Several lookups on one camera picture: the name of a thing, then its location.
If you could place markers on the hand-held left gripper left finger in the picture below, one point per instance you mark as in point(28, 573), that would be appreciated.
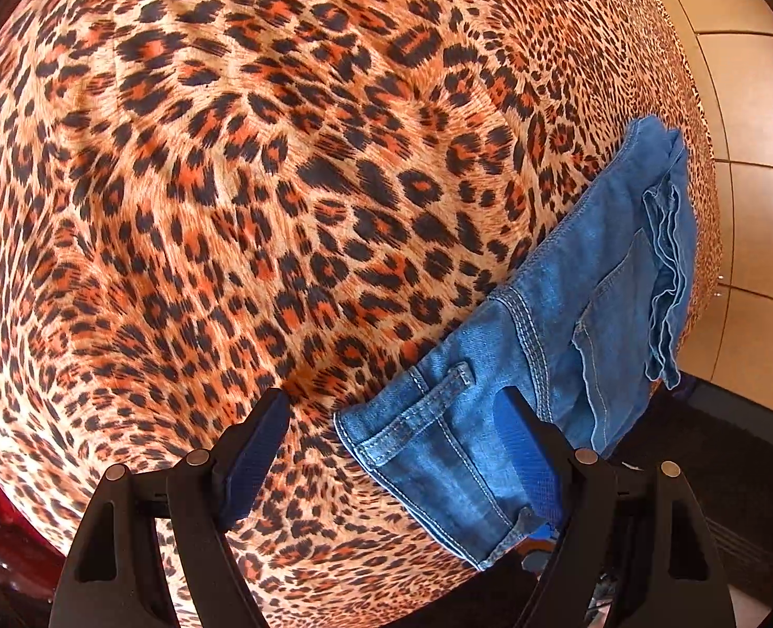
point(249, 464)

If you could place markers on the dark red glossy object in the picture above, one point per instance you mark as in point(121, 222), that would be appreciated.
point(7, 523)

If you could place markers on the leopard print bed sheet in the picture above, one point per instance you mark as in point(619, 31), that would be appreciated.
point(229, 176)

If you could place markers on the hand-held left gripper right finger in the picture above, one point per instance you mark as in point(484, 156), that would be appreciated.
point(524, 458)

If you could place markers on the black floor mat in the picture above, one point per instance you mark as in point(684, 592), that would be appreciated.
point(720, 471)

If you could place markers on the blue denim pants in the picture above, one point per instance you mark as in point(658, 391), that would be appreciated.
point(556, 314)

